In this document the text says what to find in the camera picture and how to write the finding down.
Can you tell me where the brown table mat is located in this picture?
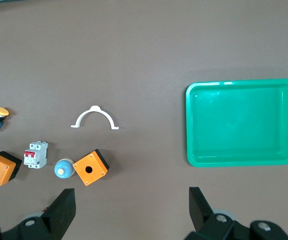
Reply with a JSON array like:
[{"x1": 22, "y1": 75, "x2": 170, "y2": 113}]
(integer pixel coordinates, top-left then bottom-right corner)
[{"x1": 0, "y1": 0, "x2": 288, "y2": 240}]

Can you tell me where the blue dome buzzer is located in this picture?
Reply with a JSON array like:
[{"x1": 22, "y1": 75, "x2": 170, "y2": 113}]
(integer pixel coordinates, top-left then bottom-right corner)
[{"x1": 54, "y1": 158, "x2": 75, "y2": 180}]

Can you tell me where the orange button box black base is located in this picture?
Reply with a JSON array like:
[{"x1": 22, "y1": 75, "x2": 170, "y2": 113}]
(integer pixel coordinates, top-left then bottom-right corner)
[
  {"x1": 0, "y1": 150, "x2": 23, "y2": 187},
  {"x1": 72, "y1": 148, "x2": 110, "y2": 187}
]

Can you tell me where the white circuit breaker red switch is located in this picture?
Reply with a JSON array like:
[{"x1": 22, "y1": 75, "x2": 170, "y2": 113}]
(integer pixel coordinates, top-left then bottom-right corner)
[{"x1": 23, "y1": 140, "x2": 49, "y2": 170}]

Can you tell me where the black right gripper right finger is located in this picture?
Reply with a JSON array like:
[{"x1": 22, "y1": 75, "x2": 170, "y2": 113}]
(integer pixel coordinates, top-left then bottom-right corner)
[{"x1": 183, "y1": 186, "x2": 288, "y2": 240}]

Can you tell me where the green plastic tray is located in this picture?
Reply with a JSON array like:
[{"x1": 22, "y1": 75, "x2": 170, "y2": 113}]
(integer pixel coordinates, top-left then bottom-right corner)
[{"x1": 185, "y1": 78, "x2": 288, "y2": 168}]

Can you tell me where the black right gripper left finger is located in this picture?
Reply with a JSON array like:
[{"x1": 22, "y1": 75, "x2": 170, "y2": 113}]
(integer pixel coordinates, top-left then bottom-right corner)
[{"x1": 0, "y1": 188, "x2": 76, "y2": 240}]

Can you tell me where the small white half-ring clamp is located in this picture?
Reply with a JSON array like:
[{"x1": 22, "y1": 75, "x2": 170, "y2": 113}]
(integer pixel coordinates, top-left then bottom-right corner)
[{"x1": 71, "y1": 105, "x2": 120, "y2": 131}]

